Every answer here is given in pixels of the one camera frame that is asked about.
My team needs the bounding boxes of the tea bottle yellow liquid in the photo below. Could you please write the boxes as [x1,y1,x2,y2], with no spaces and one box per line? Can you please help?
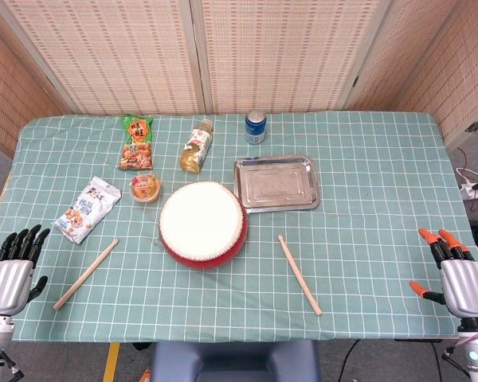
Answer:
[178,118,215,174]

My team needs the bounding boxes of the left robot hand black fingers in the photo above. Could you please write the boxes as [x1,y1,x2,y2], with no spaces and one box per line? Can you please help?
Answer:
[0,224,51,318]

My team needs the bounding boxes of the green checked tablecloth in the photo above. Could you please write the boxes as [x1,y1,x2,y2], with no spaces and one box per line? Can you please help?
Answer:
[0,111,478,344]

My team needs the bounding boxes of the red drum white head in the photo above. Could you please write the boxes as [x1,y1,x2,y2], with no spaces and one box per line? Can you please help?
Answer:
[153,181,249,271]

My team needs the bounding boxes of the red cable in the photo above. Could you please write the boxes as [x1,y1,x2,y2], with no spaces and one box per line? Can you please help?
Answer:
[456,146,473,181]

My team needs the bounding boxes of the rectangular stainless steel tray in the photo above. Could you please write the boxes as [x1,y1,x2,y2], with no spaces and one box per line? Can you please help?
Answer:
[233,154,322,212]

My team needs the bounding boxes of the white cable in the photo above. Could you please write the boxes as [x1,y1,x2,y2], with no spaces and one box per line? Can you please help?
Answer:
[456,166,478,185]

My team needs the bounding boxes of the orange jelly cup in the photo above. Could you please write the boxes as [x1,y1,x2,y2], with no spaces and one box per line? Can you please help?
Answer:
[129,173,163,204]

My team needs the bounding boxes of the green snack bag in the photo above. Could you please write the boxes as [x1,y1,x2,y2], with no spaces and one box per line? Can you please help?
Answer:
[118,114,155,171]

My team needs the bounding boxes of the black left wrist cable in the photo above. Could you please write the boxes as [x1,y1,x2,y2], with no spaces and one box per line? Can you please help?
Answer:
[0,349,25,379]

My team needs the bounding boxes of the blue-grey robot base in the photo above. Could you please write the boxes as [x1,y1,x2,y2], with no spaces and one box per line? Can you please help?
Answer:
[149,340,323,382]

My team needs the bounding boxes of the wooden drumstick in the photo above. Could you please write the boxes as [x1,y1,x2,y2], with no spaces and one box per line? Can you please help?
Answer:
[53,237,120,311]
[277,234,323,317]

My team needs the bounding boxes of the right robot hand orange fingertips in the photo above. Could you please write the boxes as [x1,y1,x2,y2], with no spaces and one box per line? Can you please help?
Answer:
[409,228,478,319]

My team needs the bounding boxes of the white snack bag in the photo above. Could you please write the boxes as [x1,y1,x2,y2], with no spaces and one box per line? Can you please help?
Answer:
[51,176,123,245]

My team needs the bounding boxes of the blue soda can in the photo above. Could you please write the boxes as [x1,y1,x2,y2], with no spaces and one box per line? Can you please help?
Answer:
[245,109,268,145]

